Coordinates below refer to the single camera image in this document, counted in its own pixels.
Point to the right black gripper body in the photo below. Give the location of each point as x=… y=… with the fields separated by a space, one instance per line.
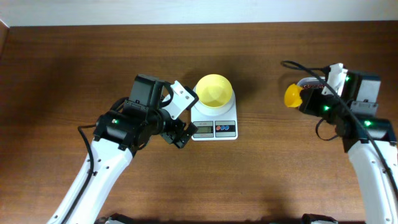
x=319 y=105

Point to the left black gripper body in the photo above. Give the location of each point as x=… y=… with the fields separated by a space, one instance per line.
x=160 y=122

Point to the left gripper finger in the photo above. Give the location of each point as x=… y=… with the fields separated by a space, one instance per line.
x=181 y=139
x=191 y=130

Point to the red beans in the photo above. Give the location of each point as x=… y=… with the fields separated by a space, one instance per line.
x=315 y=86

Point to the yellow measuring scoop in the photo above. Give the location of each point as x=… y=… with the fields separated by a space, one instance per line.
x=292 y=98

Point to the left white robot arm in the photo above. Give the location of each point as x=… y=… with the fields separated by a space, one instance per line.
x=109 y=153

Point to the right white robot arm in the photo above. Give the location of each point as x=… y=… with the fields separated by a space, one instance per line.
x=348 y=100

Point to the white digital kitchen scale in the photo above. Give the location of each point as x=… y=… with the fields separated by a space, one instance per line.
x=215 y=124

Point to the yellow plastic bowl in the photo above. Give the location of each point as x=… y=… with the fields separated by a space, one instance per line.
x=214 y=90

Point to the clear plastic food container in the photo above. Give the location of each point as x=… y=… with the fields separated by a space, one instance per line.
x=308 y=80

